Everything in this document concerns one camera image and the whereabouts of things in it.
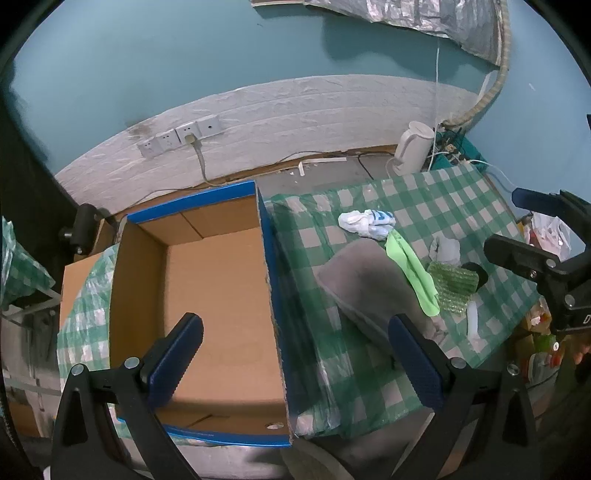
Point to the green checkered tablecloth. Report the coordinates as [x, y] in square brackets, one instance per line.
[351, 369]

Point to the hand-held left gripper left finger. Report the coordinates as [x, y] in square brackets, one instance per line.
[178, 355]

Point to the green checkered cloth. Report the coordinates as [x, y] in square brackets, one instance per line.
[23, 272]

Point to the white electric kettle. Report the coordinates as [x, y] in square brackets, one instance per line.
[413, 147]

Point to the silver foil sheet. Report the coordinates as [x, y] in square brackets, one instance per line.
[415, 18]

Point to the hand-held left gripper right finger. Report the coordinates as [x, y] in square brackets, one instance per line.
[413, 364]

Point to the white wall socket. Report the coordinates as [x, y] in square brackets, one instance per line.
[184, 131]
[208, 124]
[147, 146]
[166, 140]

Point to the black sock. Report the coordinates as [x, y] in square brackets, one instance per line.
[480, 274]

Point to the blue-edged cardboard box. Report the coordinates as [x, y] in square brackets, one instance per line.
[217, 300]

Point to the green knitted cloth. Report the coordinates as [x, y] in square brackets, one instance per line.
[452, 286]

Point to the light green sock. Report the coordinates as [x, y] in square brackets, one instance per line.
[415, 272]

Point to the white and blue sock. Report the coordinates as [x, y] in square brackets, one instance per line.
[364, 224]

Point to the grey cloth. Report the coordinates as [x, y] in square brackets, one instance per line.
[364, 286]

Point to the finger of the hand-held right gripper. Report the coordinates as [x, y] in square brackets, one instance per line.
[531, 199]
[519, 259]

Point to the white trim strip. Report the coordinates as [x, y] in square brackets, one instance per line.
[323, 160]

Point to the grey sock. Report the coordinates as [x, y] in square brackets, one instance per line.
[448, 249]

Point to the black cylinder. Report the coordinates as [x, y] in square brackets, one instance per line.
[81, 226]

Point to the teal plastic basket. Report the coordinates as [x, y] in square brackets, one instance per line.
[468, 147]

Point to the white plastic bag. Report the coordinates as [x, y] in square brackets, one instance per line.
[549, 230]

